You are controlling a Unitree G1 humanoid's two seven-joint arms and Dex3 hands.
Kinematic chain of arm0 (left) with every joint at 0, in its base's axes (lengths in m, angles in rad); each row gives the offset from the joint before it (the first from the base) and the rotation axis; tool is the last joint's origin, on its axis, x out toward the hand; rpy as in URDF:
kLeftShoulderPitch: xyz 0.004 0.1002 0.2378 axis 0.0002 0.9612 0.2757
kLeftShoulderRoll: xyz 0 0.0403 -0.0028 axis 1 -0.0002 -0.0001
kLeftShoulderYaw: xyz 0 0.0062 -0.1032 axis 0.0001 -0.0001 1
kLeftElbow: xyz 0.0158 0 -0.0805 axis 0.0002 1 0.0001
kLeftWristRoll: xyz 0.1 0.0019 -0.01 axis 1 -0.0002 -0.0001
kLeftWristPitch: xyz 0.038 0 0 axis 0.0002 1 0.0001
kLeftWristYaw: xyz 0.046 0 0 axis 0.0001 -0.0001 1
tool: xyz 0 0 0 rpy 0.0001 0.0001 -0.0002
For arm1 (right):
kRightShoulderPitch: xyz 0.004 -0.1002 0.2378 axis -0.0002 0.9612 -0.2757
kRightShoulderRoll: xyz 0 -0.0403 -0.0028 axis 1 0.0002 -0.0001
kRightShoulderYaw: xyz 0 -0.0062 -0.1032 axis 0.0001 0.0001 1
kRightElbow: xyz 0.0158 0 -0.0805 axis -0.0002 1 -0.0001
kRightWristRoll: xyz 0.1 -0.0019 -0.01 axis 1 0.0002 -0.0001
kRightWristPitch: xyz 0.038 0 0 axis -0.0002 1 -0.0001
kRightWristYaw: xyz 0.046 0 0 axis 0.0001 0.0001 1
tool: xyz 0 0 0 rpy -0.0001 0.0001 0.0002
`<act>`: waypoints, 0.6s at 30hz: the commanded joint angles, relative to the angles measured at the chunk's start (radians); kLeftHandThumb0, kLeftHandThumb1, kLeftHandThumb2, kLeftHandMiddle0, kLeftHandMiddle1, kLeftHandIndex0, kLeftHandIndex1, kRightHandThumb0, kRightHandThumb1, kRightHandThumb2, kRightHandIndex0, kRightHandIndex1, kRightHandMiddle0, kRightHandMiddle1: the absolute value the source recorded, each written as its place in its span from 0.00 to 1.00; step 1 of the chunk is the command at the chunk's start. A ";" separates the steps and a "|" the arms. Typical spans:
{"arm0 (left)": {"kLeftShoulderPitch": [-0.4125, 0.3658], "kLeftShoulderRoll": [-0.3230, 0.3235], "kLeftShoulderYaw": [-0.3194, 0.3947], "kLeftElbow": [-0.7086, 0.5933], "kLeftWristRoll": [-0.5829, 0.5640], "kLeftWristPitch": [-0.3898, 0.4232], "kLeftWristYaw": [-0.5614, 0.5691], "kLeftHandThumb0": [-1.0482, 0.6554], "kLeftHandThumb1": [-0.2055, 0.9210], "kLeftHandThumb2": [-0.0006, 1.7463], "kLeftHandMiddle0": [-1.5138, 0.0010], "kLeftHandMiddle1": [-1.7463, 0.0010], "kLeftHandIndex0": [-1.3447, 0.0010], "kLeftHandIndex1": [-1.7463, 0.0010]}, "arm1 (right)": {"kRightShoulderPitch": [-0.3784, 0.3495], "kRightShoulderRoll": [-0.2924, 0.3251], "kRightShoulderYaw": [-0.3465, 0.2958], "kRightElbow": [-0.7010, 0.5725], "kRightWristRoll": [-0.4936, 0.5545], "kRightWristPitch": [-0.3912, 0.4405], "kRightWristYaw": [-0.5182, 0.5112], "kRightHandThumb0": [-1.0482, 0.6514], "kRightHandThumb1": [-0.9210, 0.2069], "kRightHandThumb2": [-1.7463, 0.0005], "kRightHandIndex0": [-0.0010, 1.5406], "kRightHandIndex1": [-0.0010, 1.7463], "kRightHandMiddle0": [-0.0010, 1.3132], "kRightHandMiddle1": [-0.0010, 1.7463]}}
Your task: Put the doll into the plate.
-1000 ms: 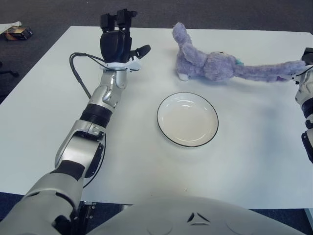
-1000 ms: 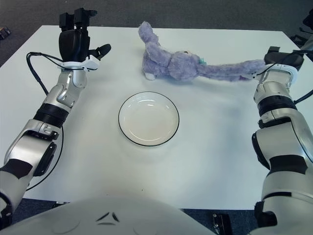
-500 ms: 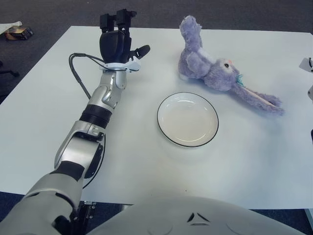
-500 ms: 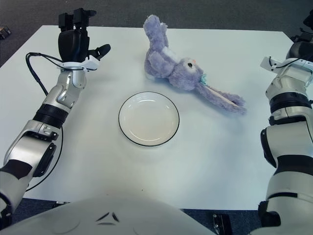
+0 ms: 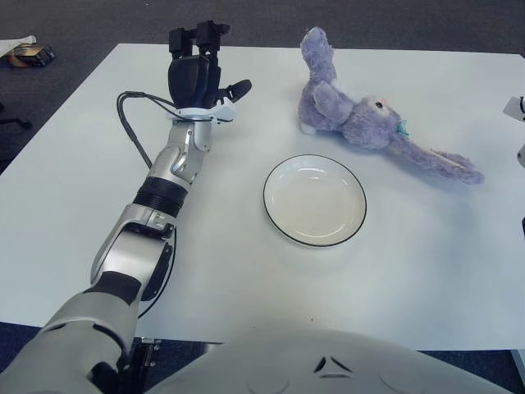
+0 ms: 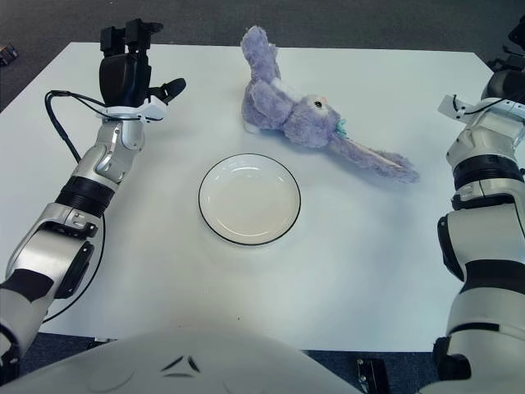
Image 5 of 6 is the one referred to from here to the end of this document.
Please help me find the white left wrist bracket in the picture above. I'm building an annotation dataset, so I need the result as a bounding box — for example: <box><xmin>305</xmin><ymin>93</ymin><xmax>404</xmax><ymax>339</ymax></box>
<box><xmin>167</xmin><ymin>104</ymin><xmax>238</xmax><ymax>124</ymax></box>

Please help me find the black office chair base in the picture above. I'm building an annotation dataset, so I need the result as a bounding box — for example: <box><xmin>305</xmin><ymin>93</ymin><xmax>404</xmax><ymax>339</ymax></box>
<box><xmin>0</xmin><ymin>100</ymin><xmax>33</xmax><ymax>129</ymax></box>

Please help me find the purple plush bunny doll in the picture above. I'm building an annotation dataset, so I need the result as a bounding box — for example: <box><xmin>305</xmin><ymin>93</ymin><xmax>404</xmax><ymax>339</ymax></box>
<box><xmin>299</xmin><ymin>26</ymin><xmax>486</xmax><ymax>186</ymax></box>

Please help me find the black and yellow box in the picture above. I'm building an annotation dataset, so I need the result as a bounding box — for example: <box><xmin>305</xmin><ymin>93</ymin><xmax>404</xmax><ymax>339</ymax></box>
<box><xmin>7</xmin><ymin>44</ymin><xmax>56</xmax><ymax>67</ymax></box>

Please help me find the white plate with black rim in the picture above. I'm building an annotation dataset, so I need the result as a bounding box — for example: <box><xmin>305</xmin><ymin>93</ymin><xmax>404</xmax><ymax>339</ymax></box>
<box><xmin>262</xmin><ymin>153</ymin><xmax>368</xmax><ymax>248</ymax></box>

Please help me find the white cloth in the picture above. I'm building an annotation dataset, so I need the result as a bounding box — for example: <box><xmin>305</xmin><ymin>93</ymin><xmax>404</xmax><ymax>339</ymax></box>
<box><xmin>0</xmin><ymin>34</ymin><xmax>37</xmax><ymax>57</ymax></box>

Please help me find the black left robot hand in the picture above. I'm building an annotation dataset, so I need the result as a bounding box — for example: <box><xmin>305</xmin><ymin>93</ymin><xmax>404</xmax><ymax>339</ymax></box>
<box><xmin>167</xmin><ymin>19</ymin><xmax>253</xmax><ymax>112</ymax></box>

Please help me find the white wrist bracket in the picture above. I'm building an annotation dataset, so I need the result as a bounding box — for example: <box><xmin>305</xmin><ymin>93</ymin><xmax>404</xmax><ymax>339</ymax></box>
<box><xmin>167</xmin><ymin>104</ymin><xmax>238</xmax><ymax>124</ymax></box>
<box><xmin>503</xmin><ymin>95</ymin><xmax>525</xmax><ymax>123</ymax></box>

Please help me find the grey robot torso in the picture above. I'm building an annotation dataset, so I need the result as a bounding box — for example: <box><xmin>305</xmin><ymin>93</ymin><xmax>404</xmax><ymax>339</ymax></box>
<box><xmin>143</xmin><ymin>328</ymin><xmax>518</xmax><ymax>394</ymax></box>

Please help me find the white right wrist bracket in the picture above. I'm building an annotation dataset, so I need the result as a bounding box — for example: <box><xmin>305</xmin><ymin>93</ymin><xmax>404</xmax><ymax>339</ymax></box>
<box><xmin>503</xmin><ymin>95</ymin><xmax>525</xmax><ymax>123</ymax></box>

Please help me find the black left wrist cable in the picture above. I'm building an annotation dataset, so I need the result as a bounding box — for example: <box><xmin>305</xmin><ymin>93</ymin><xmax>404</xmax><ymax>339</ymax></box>
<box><xmin>116</xmin><ymin>90</ymin><xmax>177</xmax><ymax>169</ymax></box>

